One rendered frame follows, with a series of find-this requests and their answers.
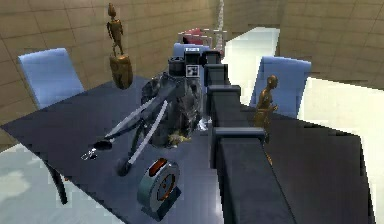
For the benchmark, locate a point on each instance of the grey round orange-faced clock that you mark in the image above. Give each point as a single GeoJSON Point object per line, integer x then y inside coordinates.
{"type": "Point", "coordinates": [158, 190]}

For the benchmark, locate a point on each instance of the small silver object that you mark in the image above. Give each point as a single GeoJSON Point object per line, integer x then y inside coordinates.
{"type": "Point", "coordinates": [89, 154]}

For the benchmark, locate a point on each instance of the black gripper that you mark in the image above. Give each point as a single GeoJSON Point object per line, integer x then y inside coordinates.
{"type": "Point", "coordinates": [176, 68]}

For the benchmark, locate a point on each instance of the small gold person statue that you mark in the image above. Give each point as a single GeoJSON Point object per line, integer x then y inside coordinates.
{"type": "Point", "coordinates": [265, 103]}

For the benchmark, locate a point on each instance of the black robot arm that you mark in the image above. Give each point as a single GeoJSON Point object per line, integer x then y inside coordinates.
{"type": "Point", "coordinates": [246, 186]}

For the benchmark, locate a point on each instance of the tall gold figure statue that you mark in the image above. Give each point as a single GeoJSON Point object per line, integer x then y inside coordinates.
{"type": "Point", "coordinates": [120, 70]}

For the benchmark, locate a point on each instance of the dark grey shiny lumpy object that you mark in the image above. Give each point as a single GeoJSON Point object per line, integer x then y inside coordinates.
{"type": "Point", "coordinates": [186, 113]}

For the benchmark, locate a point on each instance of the dark blue dining table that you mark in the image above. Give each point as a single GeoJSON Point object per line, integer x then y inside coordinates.
{"type": "Point", "coordinates": [66, 126]}

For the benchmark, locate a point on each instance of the white thin post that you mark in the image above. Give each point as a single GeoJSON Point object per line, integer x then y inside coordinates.
{"type": "Point", "coordinates": [220, 20]}

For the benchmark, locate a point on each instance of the blue chair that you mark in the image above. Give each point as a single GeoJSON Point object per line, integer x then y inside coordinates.
{"type": "Point", "coordinates": [50, 76]}
{"type": "Point", "coordinates": [178, 50]}
{"type": "Point", "coordinates": [290, 83]}

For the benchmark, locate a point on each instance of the red white-framed chair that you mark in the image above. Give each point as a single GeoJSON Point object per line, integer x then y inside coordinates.
{"type": "Point", "coordinates": [195, 34]}

